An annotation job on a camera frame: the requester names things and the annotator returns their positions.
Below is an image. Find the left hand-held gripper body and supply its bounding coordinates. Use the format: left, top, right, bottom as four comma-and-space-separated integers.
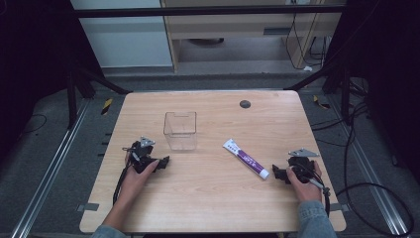
122, 136, 160, 175

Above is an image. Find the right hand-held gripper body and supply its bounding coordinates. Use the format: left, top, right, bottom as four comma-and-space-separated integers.
286, 147, 321, 184

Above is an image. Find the person's left hand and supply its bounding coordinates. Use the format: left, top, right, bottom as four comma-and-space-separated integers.
123, 154, 160, 201

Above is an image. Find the person's right hand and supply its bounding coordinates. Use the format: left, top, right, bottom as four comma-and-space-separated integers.
285, 160, 324, 203

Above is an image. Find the clear plastic box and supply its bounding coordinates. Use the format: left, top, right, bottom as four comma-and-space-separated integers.
162, 111, 198, 152

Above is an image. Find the purple and white toothpaste tube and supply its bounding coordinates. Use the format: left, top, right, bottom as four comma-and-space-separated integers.
222, 138, 270, 180

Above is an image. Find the yellow and black tape strip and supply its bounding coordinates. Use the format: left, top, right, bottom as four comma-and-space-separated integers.
312, 94, 331, 111
100, 97, 114, 116

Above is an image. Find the black metal stand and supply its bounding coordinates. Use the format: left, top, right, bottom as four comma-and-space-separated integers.
64, 59, 133, 131
283, 60, 368, 127

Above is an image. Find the white cabinet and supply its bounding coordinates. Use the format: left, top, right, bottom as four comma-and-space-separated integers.
69, 0, 173, 69

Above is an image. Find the light wooden desk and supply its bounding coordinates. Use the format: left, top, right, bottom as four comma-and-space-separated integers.
159, 0, 347, 74

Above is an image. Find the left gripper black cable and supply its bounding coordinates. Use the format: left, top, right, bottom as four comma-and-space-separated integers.
112, 162, 133, 206

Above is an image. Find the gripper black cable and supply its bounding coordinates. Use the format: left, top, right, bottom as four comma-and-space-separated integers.
308, 178, 332, 218
112, 162, 133, 206

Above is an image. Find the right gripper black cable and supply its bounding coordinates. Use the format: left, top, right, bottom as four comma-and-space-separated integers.
308, 178, 332, 218

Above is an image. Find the grey table bracket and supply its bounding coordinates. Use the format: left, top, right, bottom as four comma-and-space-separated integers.
76, 202, 100, 212
330, 202, 351, 213

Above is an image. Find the silver floor rail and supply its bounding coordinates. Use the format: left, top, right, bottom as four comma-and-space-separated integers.
330, 95, 409, 236
9, 98, 91, 238

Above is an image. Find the black floor cable loop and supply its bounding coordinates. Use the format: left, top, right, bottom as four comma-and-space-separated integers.
335, 102, 415, 238

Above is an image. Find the thin black floor cable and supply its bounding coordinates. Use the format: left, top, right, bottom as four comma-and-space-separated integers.
19, 113, 48, 137

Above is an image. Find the black hanging cable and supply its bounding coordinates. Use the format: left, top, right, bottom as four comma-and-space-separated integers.
284, 0, 328, 71

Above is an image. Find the black horizontal frame bar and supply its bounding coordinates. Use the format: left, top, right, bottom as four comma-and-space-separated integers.
72, 4, 346, 19

